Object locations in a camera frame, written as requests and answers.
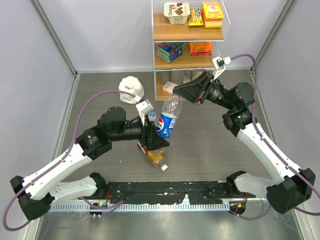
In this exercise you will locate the pale green cup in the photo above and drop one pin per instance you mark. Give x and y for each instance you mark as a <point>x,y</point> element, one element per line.
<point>165,76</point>

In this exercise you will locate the amber drink bottle red label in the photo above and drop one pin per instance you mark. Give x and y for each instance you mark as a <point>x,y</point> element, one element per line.
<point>155,157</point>

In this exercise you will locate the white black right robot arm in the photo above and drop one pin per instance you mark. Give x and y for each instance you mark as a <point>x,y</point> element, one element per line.
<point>289,185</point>

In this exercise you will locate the orange cracker box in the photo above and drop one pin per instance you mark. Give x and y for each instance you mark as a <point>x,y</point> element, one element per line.
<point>200,48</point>

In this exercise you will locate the white wire wooden shelf rack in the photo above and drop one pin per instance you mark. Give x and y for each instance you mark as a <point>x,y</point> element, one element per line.
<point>164,32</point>

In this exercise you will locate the blue green box pack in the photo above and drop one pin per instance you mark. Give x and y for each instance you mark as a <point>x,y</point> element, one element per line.
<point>170,51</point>

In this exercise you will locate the white green bottle on shelf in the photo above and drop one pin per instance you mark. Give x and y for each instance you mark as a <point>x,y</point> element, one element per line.
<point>196,73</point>

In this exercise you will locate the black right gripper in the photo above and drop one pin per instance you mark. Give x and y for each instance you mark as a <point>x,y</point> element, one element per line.
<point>197,90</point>

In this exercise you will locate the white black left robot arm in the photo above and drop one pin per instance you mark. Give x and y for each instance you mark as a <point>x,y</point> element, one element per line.
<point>38,192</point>

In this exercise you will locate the white crumpled paper bag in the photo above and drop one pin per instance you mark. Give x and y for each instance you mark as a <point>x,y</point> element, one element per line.
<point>131,84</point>

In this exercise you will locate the clear plastic cup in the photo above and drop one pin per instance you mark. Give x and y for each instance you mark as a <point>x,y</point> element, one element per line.
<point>177,76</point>

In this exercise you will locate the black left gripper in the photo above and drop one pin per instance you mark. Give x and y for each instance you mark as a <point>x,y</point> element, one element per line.
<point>149,138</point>

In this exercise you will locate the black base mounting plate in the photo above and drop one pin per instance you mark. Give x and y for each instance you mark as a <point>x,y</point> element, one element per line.
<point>169,192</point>

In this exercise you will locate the orange yellow sponge pack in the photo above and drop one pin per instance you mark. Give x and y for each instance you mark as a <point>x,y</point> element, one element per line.
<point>212,15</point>

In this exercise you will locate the white red tissue box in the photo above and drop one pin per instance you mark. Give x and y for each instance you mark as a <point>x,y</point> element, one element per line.
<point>169,87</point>

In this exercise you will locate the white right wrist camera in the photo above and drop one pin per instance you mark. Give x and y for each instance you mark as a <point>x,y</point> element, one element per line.
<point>219,65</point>

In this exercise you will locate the yellow candy bag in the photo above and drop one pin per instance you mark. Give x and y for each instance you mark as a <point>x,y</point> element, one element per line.
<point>195,18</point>

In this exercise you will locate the small clear bottle blue cap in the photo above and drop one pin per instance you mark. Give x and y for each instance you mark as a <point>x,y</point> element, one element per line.
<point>152,117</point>

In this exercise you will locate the white chocolate yogurt tub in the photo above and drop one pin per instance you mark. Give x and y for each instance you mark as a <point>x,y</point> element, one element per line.
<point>176,12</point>

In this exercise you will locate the clear Pepsi bottle blue label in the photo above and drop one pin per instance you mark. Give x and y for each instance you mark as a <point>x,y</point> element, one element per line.
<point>170,112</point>

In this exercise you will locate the slotted grey cable duct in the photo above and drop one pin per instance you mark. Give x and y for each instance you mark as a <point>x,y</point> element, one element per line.
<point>185,206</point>

